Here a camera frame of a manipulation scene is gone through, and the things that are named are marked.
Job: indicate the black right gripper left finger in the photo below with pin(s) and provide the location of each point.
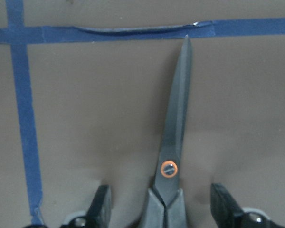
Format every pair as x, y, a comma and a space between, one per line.
99, 212

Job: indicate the grey orange scissors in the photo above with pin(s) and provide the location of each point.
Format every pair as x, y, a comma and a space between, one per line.
165, 206

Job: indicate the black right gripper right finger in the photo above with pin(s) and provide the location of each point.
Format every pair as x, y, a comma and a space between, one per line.
224, 209

